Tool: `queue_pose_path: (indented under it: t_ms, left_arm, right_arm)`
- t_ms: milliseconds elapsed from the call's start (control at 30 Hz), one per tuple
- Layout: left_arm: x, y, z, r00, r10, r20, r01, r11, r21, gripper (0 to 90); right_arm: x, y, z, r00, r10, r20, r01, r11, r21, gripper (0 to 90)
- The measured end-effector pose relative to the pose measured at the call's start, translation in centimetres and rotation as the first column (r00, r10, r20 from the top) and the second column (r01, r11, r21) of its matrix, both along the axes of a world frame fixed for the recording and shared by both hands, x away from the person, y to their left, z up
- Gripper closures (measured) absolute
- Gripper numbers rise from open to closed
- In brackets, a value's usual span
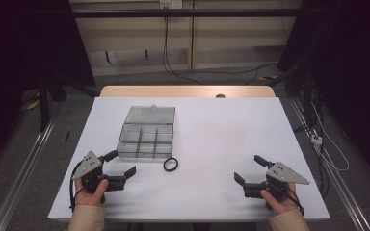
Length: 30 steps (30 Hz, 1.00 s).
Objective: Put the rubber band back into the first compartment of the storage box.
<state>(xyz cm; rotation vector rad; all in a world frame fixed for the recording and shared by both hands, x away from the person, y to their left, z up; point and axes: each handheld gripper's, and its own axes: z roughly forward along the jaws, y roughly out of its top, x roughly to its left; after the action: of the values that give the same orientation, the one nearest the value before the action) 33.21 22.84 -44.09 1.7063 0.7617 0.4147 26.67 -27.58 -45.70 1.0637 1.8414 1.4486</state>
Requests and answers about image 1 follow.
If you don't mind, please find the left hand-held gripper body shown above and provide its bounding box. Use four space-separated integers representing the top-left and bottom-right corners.
71 150 127 195

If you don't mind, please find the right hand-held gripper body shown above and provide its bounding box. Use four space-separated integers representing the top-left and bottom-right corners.
243 161 310 203

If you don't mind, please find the black hair tie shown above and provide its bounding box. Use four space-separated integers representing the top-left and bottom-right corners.
163 157 179 172

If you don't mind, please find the clear plastic compartment box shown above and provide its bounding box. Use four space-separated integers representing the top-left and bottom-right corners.
117 104 176 160

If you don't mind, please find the person's left hand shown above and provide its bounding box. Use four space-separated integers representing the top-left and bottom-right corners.
74 178 109 207

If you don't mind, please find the person's right hand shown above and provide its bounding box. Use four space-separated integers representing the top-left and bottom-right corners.
259 182 300 216

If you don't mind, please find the black metal stand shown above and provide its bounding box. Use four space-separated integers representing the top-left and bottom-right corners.
38 75 67 133
269 61 314 124

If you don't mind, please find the light wooden table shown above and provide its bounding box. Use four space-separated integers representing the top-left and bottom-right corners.
99 85 277 98

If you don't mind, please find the black curtain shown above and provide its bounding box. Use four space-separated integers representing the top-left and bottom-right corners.
277 0 370 184
0 0 96 167

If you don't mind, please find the black horizontal bar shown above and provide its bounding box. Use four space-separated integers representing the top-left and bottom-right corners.
71 9 303 18

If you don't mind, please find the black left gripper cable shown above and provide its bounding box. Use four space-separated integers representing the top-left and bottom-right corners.
69 160 86 211

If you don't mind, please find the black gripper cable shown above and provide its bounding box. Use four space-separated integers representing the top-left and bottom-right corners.
69 160 86 211
278 185 304 216

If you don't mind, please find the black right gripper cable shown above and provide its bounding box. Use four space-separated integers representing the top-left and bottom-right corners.
278 185 304 216

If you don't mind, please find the black cable bundle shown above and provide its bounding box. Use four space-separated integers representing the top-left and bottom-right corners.
302 86 331 198

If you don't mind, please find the metal floor rail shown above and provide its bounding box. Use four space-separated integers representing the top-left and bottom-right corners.
289 96 370 231
0 116 62 231

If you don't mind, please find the white cable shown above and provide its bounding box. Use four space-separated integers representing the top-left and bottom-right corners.
311 102 351 172

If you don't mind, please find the black floor cable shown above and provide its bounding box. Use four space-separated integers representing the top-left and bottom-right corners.
176 63 278 86

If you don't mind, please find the black hanging cable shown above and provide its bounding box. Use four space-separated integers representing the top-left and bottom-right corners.
162 8 206 86

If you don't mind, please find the white wall outlet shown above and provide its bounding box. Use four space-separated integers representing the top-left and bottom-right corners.
159 0 183 10

